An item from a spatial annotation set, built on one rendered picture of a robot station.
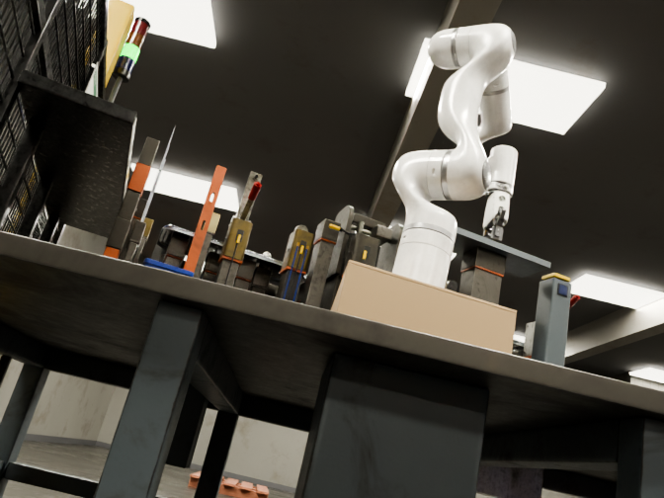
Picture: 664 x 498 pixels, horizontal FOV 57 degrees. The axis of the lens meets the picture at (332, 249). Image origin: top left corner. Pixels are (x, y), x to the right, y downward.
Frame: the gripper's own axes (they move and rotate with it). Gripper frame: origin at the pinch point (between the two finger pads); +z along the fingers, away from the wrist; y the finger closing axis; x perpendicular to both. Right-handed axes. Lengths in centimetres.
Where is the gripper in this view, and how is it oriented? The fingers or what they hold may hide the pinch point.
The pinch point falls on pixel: (491, 242)
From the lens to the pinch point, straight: 188.7
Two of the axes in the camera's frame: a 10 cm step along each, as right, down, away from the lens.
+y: -0.9, 3.2, 9.4
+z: -2.2, 9.2, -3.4
